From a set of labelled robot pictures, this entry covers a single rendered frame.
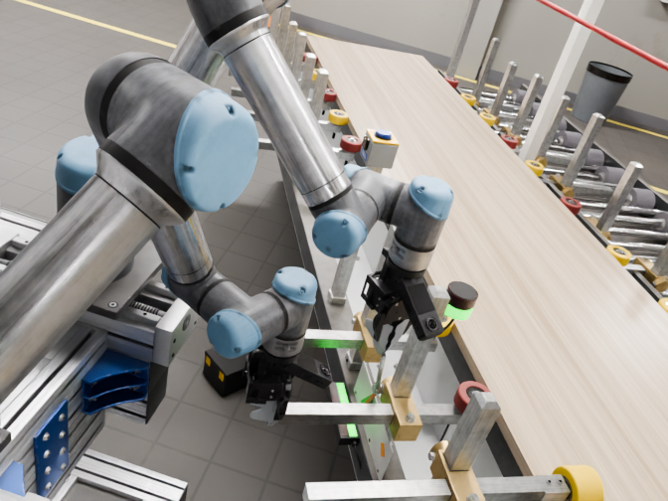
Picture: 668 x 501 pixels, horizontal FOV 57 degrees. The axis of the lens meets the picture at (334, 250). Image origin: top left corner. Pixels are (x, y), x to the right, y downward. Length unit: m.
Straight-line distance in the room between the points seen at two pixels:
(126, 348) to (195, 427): 1.10
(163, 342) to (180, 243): 0.31
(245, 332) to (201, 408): 1.43
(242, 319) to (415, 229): 0.31
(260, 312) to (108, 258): 0.37
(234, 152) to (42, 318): 0.25
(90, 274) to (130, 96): 0.19
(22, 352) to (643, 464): 1.17
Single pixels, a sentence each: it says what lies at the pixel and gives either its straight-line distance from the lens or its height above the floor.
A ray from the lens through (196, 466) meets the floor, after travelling 2.20.
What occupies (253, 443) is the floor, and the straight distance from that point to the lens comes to 2.28.
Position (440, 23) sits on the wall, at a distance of 7.51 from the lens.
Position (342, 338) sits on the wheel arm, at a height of 0.83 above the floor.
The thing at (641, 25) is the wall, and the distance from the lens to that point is 7.70.
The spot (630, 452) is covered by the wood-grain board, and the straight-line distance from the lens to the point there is 1.44.
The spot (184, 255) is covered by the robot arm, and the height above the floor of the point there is 1.22.
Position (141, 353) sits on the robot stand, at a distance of 1.22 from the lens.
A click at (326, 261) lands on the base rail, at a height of 0.70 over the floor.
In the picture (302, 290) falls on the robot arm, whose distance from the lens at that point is 0.99.
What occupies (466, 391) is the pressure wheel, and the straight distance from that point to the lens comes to 1.34.
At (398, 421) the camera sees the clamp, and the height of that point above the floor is 0.87.
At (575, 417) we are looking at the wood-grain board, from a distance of 1.43.
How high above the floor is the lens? 1.77
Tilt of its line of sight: 32 degrees down
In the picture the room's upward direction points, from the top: 15 degrees clockwise
